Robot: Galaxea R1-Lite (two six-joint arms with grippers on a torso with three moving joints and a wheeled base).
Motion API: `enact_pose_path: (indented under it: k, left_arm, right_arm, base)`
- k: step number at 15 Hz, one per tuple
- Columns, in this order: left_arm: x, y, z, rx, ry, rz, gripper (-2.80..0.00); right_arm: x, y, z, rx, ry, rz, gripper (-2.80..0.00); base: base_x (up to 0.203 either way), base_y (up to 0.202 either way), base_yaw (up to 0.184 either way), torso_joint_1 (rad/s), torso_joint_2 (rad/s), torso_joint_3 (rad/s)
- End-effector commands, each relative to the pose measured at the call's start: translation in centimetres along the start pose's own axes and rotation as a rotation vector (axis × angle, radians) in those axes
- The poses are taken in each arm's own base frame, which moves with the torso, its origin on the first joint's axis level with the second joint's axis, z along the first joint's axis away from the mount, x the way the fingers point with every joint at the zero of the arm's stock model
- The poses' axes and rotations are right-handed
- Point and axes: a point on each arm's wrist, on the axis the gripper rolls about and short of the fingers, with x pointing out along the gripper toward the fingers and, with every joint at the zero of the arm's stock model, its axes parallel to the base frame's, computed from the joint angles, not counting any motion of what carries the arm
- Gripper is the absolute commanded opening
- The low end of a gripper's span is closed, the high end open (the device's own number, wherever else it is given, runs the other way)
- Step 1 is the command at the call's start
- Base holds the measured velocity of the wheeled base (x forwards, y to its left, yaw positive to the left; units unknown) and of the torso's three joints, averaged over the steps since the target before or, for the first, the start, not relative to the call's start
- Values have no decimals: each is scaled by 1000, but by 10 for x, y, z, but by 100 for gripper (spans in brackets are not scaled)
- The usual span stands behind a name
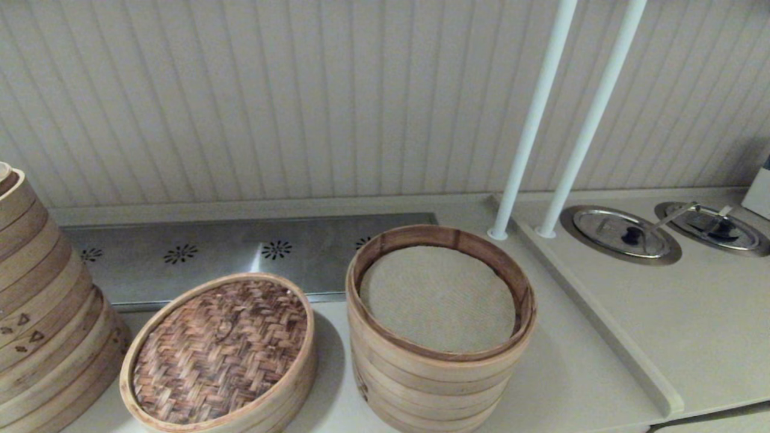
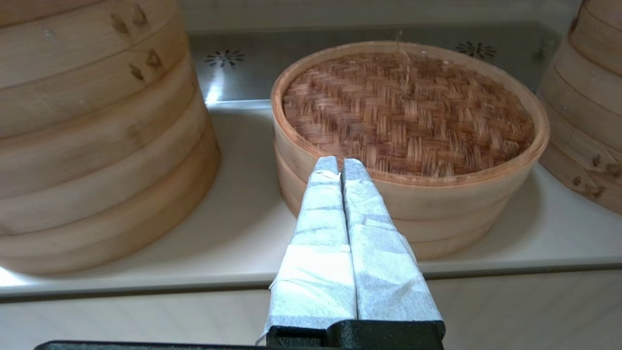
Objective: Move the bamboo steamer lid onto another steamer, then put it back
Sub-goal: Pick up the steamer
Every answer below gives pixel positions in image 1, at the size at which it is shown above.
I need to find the woven bamboo steamer lid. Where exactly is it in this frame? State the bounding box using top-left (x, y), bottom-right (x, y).
top-left (119, 272), bottom-right (318, 433)

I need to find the grey steamer liner cloth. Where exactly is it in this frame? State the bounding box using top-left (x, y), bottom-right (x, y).
top-left (360, 245), bottom-right (517, 354)

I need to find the bamboo steamer basket stack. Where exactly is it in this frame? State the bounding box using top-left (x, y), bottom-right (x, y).
top-left (346, 224), bottom-right (538, 433)

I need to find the steel pot lid black knob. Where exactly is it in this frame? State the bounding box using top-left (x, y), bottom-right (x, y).
top-left (571, 207), bottom-right (672, 260)
top-left (667, 204), bottom-right (760, 252)

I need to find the tall bamboo steamer stack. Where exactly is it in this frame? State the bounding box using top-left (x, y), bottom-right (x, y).
top-left (0, 161), bottom-right (132, 433)

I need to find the perforated stainless steel panel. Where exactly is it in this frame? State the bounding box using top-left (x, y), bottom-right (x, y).
top-left (60, 212), bottom-right (438, 313)

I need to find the white metal pole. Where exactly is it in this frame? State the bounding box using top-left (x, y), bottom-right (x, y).
top-left (535, 0), bottom-right (648, 239)
top-left (488, 0), bottom-right (578, 241)

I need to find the white container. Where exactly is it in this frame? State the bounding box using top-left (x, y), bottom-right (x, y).
top-left (741, 155), bottom-right (770, 220)

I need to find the steel ladle handle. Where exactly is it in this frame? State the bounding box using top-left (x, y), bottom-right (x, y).
top-left (642, 201), bottom-right (700, 253)

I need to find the steel utensil handle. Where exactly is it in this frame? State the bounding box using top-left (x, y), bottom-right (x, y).
top-left (692, 204), bottom-right (735, 224)

